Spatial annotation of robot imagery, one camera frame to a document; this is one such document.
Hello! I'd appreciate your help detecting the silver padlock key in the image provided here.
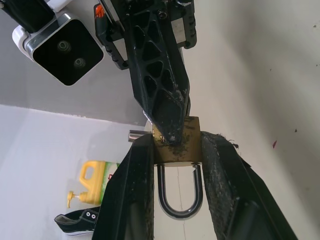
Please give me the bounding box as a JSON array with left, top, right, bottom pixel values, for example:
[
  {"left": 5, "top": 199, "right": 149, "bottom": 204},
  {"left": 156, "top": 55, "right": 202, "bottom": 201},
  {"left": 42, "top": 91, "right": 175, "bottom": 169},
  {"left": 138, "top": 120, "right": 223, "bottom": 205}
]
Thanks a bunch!
[{"left": 128, "top": 109, "right": 154, "bottom": 143}]

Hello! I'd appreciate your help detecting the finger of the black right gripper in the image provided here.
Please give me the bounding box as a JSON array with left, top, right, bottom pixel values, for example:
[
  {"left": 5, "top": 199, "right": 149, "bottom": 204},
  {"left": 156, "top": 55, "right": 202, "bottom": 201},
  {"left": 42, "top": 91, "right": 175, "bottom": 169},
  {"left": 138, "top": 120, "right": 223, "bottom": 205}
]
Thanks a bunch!
[
  {"left": 180, "top": 47, "right": 193, "bottom": 121},
  {"left": 124, "top": 6, "right": 191, "bottom": 146}
]

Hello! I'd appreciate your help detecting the yellow pump detergent bottle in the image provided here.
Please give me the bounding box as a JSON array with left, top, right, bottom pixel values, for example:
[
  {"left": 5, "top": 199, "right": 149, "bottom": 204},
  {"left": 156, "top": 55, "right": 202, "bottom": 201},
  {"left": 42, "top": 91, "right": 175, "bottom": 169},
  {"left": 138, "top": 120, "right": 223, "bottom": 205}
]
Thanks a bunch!
[{"left": 65, "top": 160, "right": 123, "bottom": 210}]

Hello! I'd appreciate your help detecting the brass padlock with steel shackle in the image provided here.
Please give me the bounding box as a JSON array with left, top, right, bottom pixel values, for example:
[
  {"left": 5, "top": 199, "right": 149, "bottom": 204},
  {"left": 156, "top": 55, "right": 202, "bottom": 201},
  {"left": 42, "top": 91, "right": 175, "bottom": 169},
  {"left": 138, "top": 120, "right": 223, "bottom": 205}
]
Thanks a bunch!
[{"left": 151, "top": 116, "right": 204, "bottom": 221}]

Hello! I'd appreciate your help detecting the white and black camera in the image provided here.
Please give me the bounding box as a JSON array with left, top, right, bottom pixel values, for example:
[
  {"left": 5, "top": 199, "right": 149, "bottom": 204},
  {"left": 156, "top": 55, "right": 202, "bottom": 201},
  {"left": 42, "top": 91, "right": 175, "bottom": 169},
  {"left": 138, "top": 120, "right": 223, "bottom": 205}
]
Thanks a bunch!
[{"left": 11, "top": 0, "right": 106, "bottom": 87}]

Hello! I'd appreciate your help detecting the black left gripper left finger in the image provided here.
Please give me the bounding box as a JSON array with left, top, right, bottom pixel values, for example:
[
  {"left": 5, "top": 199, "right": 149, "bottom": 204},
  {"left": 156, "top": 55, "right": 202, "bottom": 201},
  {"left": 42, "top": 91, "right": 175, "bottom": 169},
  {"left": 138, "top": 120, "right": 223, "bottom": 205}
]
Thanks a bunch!
[{"left": 91, "top": 133, "right": 155, "bottom": 240}]

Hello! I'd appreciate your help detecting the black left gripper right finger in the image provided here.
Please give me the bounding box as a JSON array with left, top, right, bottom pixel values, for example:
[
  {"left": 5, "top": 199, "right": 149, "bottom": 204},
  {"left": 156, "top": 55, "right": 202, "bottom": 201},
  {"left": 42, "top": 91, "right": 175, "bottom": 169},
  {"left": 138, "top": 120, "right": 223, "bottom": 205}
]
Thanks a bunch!
[{"left": 200, "top": 130, "right": 300, "bottom": 240}]

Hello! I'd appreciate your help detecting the black canvas sneaker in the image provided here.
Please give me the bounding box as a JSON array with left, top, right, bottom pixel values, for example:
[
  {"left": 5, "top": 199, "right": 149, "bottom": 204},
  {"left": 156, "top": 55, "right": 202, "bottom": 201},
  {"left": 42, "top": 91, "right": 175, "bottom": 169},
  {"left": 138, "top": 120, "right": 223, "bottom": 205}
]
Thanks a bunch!
[{"left": 54, "top": 206, "right": 101, "bottom": 237}]

